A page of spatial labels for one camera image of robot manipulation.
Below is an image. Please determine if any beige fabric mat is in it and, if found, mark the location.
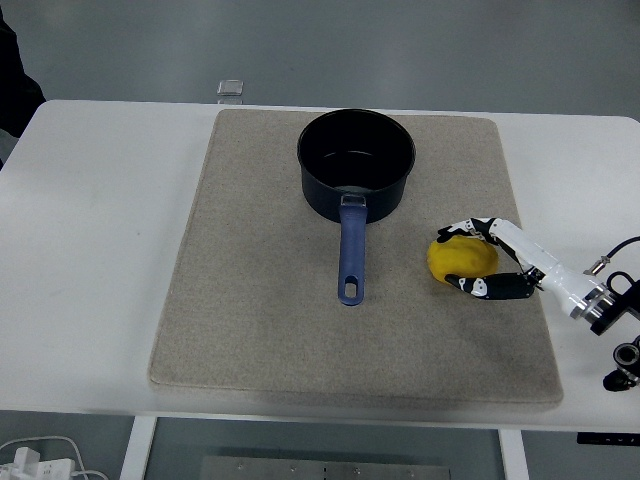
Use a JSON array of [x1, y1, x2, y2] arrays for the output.
[[148, 108, 565, 412]]

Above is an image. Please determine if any white cable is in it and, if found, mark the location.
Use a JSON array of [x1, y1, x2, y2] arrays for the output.
[[0, 434, 109, 480]]

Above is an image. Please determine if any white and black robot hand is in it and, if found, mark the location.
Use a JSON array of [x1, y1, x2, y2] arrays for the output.
[[437, 216, 599, 318]]

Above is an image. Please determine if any blue pot with handle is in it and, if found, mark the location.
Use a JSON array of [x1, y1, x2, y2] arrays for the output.
[[296, 108, 417, 307]]

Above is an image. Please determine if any black table control panel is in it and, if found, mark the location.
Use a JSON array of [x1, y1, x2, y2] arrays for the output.
[[576, 432, 640, 446]]

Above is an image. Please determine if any white table leg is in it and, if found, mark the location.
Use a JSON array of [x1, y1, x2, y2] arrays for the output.
[[498, 428, 529, 480], [119, 415, 159, 480]]

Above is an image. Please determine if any white power adapter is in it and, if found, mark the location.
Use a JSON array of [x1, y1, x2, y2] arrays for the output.
[[0, 446, 76, 480]]

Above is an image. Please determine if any grey metal plate with screws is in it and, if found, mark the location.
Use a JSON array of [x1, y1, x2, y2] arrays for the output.
[[199, 455, 452, 480]]

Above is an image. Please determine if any yellow potato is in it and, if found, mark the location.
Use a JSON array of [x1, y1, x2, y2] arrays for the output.
[[426, 235, 500, 285]]

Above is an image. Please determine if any person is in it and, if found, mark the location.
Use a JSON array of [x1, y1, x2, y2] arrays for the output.
[[0, 9, 47, 139]]

